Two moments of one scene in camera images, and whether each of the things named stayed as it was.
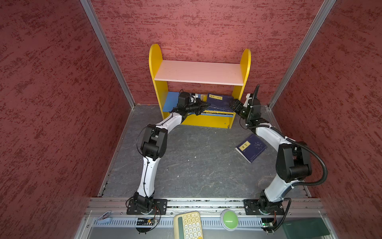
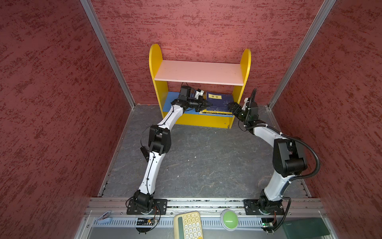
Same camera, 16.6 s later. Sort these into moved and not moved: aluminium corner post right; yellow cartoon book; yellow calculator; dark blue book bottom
Moved: dark blue book bottom
Not moved: yellow cartoon book; yellow calculator; aluminium corner post right
